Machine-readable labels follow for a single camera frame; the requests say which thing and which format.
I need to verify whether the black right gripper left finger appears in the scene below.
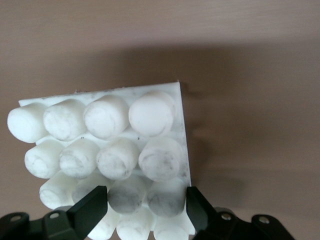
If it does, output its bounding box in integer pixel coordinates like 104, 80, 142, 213
0, 185, 109, 240

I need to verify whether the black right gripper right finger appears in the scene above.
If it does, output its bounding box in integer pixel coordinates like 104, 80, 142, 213
186, 186, 297, 240

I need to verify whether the white studded base plate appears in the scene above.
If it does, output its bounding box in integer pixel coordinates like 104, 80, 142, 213
6, 80, 196, 240

